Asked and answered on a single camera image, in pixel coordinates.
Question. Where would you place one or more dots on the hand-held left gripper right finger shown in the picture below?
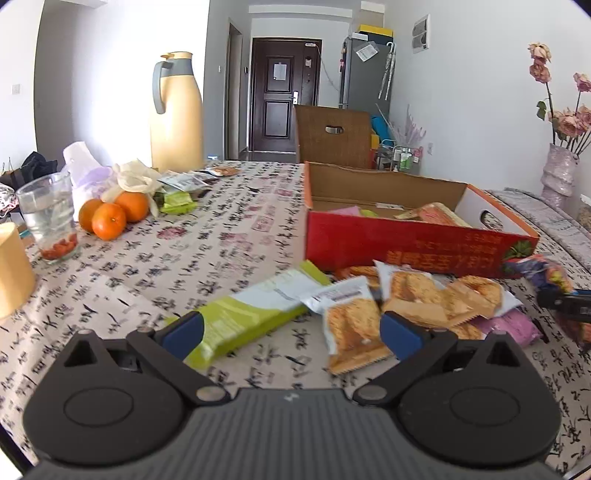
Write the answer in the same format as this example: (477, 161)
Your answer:
(401, 334)

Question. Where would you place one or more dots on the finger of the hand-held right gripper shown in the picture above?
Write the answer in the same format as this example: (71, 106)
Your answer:
(563, 302)
(584, 293)

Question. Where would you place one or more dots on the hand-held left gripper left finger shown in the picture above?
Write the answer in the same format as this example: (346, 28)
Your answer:
(184, 330)

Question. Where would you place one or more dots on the colourful red snack packet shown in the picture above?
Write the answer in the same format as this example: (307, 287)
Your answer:
(540, 274)

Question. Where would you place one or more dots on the cracker snack packet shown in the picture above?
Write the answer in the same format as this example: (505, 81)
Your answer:
(464, 330)
(358, 274)
(480, 293)
(411, 290)
(351, 323)

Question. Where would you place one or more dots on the red cardboard box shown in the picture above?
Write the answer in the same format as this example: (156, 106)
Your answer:
(392, 244)

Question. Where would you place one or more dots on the long orange snack packet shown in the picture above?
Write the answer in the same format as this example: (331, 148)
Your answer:
(438, 214)

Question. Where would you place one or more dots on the grey patterned cloth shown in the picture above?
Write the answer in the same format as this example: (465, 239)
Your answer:
(554, 230)

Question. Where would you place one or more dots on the glass jar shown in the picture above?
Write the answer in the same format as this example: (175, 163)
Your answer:
(585, 207)

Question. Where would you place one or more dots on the pink vase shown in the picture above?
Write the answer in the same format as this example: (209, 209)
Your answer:
(559, 177)

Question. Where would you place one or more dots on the small green snack packet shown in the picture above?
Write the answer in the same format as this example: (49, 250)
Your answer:
(178, 201)

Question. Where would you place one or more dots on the orange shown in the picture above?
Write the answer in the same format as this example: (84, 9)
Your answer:
(87, 213)
(108, 221)
(133, 206)

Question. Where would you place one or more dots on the small white snack packet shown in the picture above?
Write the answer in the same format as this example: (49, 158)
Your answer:
(178, 181)

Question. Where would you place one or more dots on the small orange snack packet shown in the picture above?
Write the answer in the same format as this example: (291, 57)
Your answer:
(221, 171)

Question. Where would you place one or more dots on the dried rose bouquet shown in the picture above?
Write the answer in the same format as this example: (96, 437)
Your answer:
(570, 122)

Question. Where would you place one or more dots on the glass cup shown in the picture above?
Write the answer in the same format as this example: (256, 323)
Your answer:
(48, 217)

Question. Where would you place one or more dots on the pale yellow cup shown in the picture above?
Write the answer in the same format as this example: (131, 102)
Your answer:
(14, 272)

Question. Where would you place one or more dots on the white lilac tissue pack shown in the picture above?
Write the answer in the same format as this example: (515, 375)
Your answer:
(83, 161)

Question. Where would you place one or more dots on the wooden chair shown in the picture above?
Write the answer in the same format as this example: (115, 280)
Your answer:
(332, 147)

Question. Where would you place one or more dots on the yellow thermos jug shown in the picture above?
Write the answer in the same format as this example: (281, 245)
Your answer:
(178, 124)

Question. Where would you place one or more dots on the white decorative sprigs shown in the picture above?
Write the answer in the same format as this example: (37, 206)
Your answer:
(408, 129)

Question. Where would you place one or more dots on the blue plastic basin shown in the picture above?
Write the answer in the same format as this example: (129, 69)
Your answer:
(381, 124)

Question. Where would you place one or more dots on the dark clothing pile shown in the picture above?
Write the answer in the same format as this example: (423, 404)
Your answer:
(37, 164)

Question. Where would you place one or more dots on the dark brown door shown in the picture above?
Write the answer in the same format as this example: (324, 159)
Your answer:
(281, 115)

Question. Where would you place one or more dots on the grey interior door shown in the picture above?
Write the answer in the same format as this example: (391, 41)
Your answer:
(234, 92)

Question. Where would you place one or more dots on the grey refrigerator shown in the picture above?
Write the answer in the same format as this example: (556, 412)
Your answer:
(364, 87)

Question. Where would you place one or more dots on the clear folded umbrella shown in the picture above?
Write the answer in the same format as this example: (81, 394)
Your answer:
(388, 69)

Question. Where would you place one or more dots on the white door notice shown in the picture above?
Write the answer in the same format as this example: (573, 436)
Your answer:
(280, 71)

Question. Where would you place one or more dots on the white paper sheet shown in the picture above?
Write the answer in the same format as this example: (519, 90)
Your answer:
(368, 51)

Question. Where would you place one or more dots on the yellow box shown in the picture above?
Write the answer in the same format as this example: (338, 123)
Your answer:
(376, 30)

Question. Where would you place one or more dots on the white light switch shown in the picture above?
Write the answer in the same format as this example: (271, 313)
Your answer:
(15, 89)

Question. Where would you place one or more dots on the white wall panel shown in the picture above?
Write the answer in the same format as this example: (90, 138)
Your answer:
(420, 34)

